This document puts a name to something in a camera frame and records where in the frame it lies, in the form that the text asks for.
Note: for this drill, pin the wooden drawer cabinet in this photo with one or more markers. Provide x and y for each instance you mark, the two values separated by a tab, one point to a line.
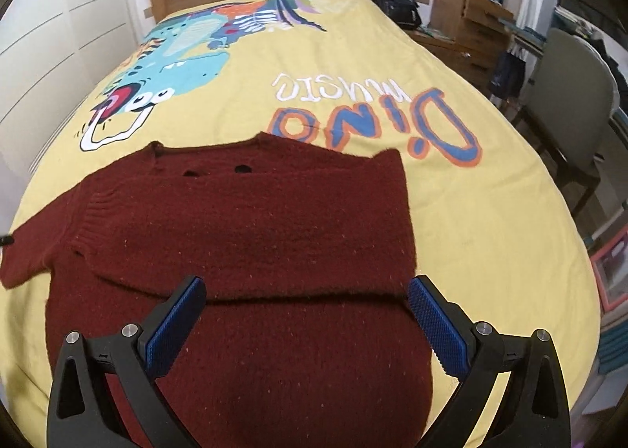
471	21

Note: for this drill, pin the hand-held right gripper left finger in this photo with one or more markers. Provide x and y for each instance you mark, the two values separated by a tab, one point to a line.
176	325

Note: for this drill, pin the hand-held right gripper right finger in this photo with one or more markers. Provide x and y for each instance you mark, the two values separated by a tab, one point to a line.
439	325

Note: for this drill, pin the pink picture frame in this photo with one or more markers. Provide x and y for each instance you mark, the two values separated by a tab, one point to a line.
594	271

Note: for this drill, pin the dark hanging bag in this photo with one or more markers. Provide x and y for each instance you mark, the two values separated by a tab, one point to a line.
505	75

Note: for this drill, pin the dark jacket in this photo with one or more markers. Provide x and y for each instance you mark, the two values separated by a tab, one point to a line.
613	60

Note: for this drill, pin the grey-green chair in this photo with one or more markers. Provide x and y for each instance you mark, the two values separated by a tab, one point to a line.
564	95

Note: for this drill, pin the stack of teal books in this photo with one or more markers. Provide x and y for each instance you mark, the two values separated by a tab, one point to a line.
613	350

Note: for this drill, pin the white wardrobe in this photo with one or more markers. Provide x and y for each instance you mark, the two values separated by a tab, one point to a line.
59	36

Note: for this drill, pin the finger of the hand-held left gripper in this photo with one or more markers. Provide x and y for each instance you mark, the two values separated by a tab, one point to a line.
5	241

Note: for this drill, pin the dark red knit sweater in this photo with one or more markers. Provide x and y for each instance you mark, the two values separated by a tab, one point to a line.
245	232

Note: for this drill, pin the yellow printed blanket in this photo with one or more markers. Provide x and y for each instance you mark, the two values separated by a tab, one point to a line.
466	232

